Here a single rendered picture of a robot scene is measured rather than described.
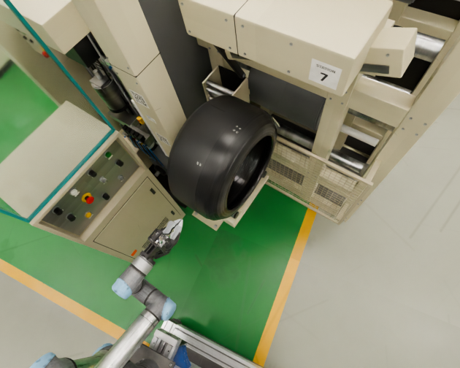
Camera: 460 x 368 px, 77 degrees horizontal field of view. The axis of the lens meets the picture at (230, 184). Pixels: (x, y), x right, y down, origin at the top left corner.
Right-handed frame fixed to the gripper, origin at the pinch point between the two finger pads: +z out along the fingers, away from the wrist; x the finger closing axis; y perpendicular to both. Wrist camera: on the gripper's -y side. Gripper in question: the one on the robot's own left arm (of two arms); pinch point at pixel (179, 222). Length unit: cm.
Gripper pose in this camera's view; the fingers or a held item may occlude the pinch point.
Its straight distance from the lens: 125.0
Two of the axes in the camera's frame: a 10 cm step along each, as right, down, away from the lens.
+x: -8.2, -4.9, 3.0
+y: -0.3, -4.9, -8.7
